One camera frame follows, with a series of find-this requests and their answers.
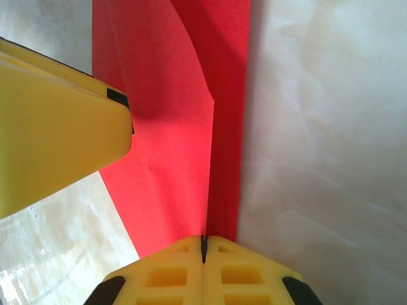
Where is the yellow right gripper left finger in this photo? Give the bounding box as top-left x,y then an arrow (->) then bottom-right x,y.
84,234 -> 205,305

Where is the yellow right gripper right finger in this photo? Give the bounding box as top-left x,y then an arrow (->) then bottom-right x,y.
202,234 -> 322,305

